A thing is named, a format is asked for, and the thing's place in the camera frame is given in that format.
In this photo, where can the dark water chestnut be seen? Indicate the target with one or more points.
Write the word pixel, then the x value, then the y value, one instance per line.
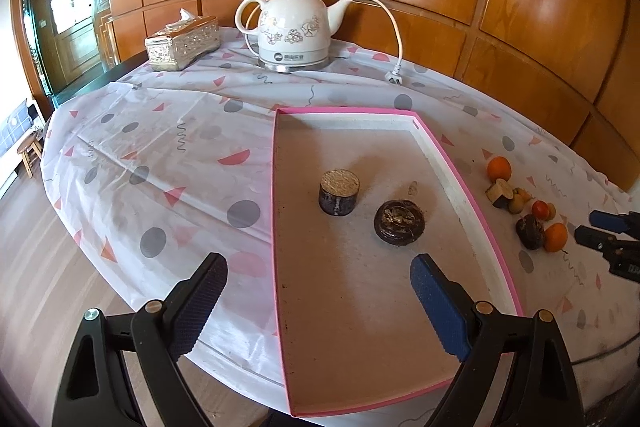
pixel 400 227
pixel 530 233

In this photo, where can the pink shallow cardboard box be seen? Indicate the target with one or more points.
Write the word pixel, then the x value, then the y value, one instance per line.
pixel 350 307

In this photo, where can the silver kettle base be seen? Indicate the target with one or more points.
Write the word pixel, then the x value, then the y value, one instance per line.
pixel 295 66

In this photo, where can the small tan longan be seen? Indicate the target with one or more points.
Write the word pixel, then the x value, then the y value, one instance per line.
pixel 516 205

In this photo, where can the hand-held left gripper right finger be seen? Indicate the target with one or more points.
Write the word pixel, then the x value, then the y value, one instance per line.
pixel 440 307

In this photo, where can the orange mandarin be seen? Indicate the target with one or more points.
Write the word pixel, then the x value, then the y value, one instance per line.
pixel 499 168
pixel 556 238

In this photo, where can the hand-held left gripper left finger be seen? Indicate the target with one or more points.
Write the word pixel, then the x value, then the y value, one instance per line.
pixel 200 299

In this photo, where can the white floral ceramic kettle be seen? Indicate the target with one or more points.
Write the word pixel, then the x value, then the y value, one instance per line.
pixel 295 22

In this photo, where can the small yellow fruit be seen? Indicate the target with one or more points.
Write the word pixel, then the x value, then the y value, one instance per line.
pixel 552 210

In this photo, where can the ornate cream tissue box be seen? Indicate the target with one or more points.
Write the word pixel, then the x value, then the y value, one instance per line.
pixel 182 44

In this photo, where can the red cherry tomato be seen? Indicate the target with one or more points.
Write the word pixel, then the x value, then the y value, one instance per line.
pixel 540 210

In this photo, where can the dark sugarcane piece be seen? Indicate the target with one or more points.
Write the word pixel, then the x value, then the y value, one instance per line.
pixel 340 197
pixel 500 194

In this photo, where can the wooden glass door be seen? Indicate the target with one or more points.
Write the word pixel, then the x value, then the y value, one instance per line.
pixel 72 32

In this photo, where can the small wooden stool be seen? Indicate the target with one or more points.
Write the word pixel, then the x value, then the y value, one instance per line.
pixel 30 149

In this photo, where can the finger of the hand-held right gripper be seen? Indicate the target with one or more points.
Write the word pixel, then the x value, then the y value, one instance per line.
pixel 607 220
pixel 597 238

